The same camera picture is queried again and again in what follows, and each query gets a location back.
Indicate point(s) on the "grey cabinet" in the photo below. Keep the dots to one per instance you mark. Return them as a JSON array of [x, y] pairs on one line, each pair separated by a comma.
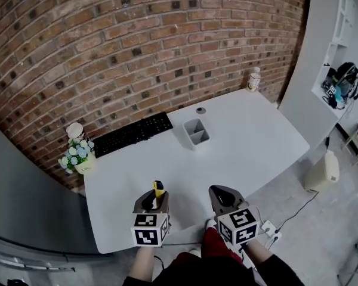
[[32, 204]]

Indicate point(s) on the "black keyboard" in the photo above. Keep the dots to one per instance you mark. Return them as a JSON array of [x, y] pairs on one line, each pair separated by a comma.
[[131, 134]]

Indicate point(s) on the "person's right white shoe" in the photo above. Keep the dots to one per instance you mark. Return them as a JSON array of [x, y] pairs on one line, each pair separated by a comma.
[[211, 223]]

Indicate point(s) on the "person's white shoe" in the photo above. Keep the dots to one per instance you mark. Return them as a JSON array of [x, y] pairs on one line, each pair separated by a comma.
[[211, 223], [194, 252]]

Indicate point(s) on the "white power strip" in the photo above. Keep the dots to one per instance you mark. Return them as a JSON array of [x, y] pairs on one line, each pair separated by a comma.
[[271, 231]]

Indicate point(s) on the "beige trash bin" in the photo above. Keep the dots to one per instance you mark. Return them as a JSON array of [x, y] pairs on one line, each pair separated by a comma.
[[323, 174]]

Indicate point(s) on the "person's left forearm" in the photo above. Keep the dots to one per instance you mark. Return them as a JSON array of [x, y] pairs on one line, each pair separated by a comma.
[[143, 262]]

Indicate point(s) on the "person's left white shoe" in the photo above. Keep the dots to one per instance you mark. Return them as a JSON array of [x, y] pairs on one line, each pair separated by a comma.
[[194, 252]]

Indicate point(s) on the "person's black top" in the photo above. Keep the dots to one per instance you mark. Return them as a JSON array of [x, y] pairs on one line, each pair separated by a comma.
[[211, 276]]

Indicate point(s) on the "white shelf cabinet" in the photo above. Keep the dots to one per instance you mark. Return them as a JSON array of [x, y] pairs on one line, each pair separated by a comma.
[[304, 85]]

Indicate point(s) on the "white desk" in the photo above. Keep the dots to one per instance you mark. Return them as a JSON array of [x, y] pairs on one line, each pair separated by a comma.
[[241, 147]]

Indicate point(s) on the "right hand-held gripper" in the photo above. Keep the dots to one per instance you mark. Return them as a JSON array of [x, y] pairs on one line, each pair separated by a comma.
[[240, 226]]

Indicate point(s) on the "wooden rack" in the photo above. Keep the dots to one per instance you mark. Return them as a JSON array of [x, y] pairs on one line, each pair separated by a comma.
[[355, 141]]

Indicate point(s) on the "white pen holder box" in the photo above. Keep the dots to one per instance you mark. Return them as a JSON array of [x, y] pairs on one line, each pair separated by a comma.
[[197, 140]]

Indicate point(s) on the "person's red shorts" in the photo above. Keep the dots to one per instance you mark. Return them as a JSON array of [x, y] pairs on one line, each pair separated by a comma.
[[211, 246]]

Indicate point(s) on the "white bottle with yellow label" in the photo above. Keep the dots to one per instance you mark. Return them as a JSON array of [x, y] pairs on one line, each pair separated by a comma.
[[253, 80]]

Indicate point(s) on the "person's right forearm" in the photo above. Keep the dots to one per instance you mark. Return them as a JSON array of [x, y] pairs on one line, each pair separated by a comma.
[[256, 253]]

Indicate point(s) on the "black headset gear pile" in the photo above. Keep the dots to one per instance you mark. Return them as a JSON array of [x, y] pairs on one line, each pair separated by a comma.
[[346, 79]]

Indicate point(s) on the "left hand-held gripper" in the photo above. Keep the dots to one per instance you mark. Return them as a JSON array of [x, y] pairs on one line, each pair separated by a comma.
[[146, 229]]

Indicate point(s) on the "white pot of blue flowers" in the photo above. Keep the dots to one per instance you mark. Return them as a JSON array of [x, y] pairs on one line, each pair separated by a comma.
[[85, 165]]

